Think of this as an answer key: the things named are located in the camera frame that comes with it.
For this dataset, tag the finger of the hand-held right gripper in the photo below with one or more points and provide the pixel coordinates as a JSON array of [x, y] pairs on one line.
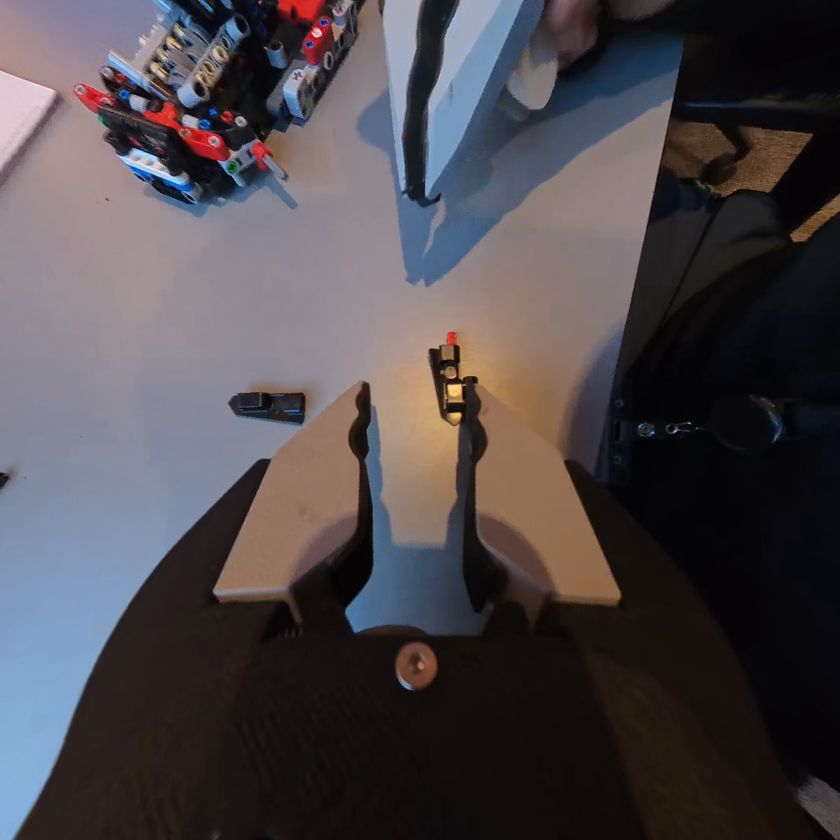
[[400, 65], [479, 79]]

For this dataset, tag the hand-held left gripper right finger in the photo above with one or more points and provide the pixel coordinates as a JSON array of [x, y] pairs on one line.
[[538, 525]]

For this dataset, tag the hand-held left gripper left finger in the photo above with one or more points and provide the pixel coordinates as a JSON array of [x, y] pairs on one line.
[[289, 518]]

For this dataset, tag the black brick assembly red pin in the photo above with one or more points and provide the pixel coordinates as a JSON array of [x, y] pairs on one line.
[[451, 387]]

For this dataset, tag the grey desk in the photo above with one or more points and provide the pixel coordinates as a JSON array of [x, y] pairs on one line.
[[164, 295]]

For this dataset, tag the person's right hand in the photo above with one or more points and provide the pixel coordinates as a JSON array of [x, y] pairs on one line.
[[571, 19]]

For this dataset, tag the black angled brick piece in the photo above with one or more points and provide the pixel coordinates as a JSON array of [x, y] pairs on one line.
[[269, 407]]

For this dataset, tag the badge card holder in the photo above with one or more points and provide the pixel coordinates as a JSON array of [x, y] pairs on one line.
[[620, 433]]

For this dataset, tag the person's dark clothing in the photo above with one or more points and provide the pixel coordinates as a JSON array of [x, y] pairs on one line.
[[722, 558]]

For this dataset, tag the toy brick vehicle model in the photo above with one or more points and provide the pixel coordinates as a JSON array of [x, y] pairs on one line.
[[197, 98]]

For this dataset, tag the black badge reel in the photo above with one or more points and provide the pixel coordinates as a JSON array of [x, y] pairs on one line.
[[748, 423]]

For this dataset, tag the white paper booklet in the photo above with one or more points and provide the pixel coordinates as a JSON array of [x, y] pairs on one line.
[[19, 111]]

